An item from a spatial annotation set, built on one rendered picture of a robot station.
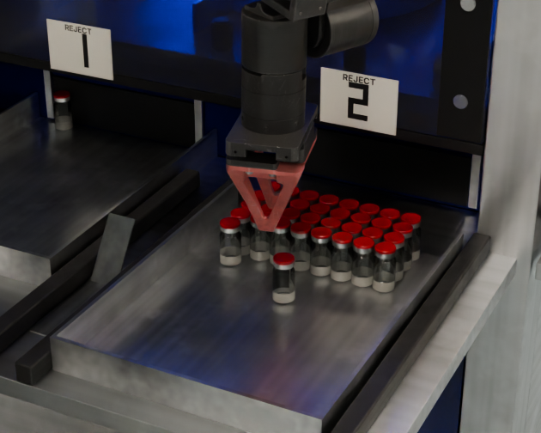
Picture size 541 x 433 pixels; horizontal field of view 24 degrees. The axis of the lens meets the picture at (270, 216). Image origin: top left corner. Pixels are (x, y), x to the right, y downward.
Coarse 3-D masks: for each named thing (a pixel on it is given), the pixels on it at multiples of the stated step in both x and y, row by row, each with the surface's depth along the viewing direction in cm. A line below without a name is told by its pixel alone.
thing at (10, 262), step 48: (0, 144) 151; (48, 144) 151; (96, 144) 151; (144, 144) 151; (0, 192) 140; (48, 192) 140; (96, 192) 140; (144, 192) 135; (0, 240) 131; (48, 240) 131
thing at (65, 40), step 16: (48, 32) 142; (64, 32) 141; (80, 32) 140; (96, 32) 139; (64, 48) 142; (80, 48) 141; (96, 48) 140; (64, 64) 143; (80, 64) 142; (96, 64) 141; (112, 80) 141
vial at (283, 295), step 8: (272, 272) 119; (280, 272) 118; (288, 272) 118; (272, 280) 119; (280, 280) 118; (288, 280) 118; (272, 288) 119; (280, 288) 119; (288, 288) 119; (272, 296) 120; (280, 296) 119; (288, 296) 119
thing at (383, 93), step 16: (320, 80) 129; (336, 80) 128; (352, 80) 127; (368, 80) 126; (384, 80) 126; (320, 96) 130; (336, 96) 129; (352, 96) 128; (368, 96) 127; (384, 96) 126; (320, 112) 130; (336, 112) 130; (368, 112) 128; (384, 112) 127; (368, 128) 129; (384, 128) 128
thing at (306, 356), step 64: (192, 256) 128; (448, 256) 122; (128, 320) 117; (192, 320) 117; (256, 320) 117; (320, 320) 117; (384, 320) 117; (128, 384) 107; (192, 384) 103; (256, 384) 108; (320, 384) 108
